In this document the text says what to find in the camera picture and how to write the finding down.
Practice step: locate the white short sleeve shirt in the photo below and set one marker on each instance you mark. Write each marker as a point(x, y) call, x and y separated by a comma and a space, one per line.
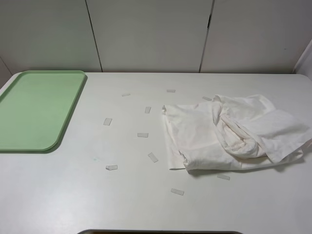
point(232, 134)

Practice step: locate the green plastic tray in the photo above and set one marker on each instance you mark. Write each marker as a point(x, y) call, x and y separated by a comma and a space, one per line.
point(36, 107)

